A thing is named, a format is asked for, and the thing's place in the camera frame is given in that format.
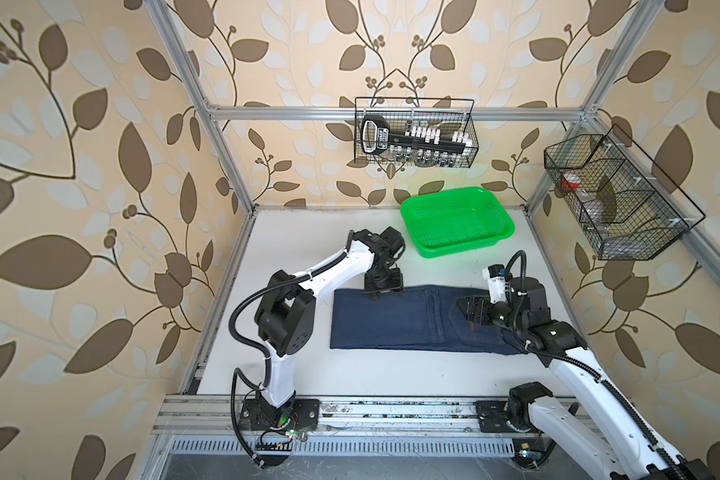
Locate aluminium frame structure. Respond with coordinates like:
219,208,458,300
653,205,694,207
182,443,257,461
155,1,720,391

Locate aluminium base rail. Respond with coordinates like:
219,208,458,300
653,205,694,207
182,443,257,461
134,392,601,480

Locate red capped clear bottle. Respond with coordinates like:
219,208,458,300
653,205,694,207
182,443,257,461
560,172,606,225

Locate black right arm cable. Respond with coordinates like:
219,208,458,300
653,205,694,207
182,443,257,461
503,250,691,480

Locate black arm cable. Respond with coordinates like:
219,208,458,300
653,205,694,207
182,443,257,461
503,250,691,480
227,248,355,469

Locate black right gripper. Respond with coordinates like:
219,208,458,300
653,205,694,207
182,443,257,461
455,294,524,335

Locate black wire basket right wall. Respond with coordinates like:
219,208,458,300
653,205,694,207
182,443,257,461
544,124,706,261

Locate dark blue denim trousers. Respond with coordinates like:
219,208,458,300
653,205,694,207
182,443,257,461
329,285,520,355

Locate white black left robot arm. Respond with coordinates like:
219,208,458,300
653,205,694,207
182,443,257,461
228,227,405,431

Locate green perforated plastic basket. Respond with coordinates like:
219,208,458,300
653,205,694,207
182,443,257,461
400,187,515,259

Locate black wire basket wall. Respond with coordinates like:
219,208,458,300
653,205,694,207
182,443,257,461
353,96,479,169
544,124,706,261

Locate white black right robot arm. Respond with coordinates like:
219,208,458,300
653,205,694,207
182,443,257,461
457,264,713,479

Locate black handheld tool in basket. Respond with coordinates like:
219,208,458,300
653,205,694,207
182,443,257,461
359,114,473,155

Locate black wire basket back wall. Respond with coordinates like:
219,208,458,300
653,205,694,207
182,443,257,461
353,96,479,169

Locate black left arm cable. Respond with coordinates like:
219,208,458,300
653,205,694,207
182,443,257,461
227,248,355,469

